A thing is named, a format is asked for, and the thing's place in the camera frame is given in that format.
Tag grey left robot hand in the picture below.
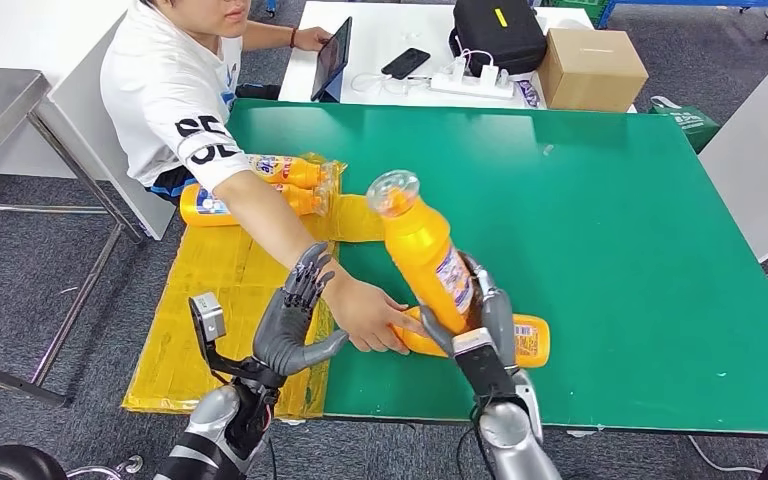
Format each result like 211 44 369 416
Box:
252 241 351 380

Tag black smartphone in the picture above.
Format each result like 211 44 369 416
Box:
380 46 432 81

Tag purple snack packet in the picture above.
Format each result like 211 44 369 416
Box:
517 78 544 109

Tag green shopping bag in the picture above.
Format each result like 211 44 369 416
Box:
647 95 722 155

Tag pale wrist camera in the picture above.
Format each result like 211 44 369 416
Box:
451 327 519 399
188 292 228 342

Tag tablet with blue case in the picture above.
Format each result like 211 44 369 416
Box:
309 16 354 103

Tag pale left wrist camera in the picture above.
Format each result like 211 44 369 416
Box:
188 292 228 342

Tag white charging cable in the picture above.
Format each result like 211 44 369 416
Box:
349 70 433 94

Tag brown cardboard box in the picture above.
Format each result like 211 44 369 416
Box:
537 27 650 113

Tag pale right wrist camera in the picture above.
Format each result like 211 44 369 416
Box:
451 327 519 399

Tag white floor cable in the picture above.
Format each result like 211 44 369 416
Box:
685 433 766 473

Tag black carry bag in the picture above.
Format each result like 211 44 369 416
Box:
448 0 549 77

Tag green plastic crate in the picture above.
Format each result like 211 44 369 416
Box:
541 0 609 22

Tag white power strip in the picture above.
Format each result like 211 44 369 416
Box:
429 71 517 101

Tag yellow taped cardboard sheet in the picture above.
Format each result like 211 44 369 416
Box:
122 152 389 422

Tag person's right hand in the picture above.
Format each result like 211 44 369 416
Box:
320 271 428 356

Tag person's left hand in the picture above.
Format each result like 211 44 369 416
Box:
293 26 334 53

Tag person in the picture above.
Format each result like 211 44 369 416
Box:
99 0 428 356

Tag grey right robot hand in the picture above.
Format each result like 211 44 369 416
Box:
418 254 519 372

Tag orange detergent bottle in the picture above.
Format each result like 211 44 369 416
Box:
244 153 344 191
365 170 485 336
390 305 552 370
179 182 329 229

